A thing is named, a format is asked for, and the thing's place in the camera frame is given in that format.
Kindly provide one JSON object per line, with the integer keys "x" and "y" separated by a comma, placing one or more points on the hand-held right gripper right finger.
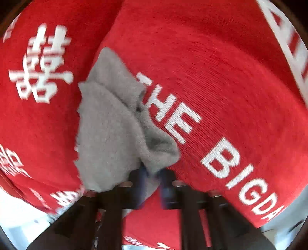
{"x": 190, "y": 204}

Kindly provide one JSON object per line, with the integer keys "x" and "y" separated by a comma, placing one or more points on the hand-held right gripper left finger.
{"x": 113, "y": 204}

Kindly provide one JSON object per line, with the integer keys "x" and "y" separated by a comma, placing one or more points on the grey knit sweater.
{"x": 108, "y": 125}

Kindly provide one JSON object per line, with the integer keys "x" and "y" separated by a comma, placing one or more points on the red blanket with white print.
{"x": 216, "y": 84}

